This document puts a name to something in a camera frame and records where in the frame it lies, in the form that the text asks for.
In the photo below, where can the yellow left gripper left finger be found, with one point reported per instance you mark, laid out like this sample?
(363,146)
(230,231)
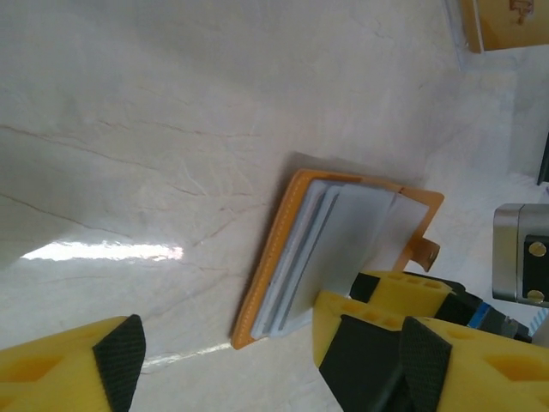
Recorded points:
(51,377)

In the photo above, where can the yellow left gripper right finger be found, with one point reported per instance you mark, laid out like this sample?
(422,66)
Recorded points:
(493,377)

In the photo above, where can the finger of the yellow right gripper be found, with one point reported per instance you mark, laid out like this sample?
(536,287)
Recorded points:
(407,292)
(360,339)

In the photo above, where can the black card stand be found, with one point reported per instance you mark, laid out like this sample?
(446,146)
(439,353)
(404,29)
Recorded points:
(544,159)

